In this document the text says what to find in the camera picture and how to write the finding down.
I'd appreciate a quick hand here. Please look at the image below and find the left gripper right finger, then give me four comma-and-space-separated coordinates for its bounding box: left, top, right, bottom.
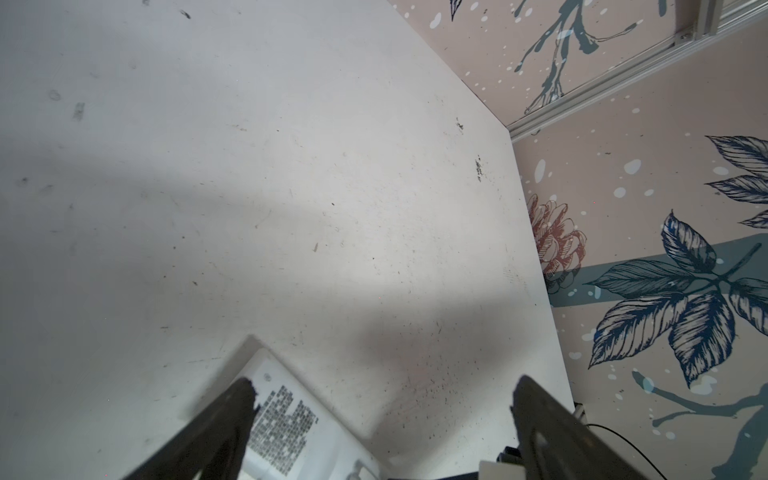
511, 375, 644, 480

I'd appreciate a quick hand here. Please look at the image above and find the white remote control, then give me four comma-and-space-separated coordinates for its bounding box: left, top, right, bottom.
240, 348, 387, 480

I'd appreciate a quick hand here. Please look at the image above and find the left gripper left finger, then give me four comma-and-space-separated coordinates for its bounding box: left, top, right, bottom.
127, 377, 259, 479

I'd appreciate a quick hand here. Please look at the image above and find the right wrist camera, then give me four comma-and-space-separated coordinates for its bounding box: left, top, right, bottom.
478, 461, 526, 480

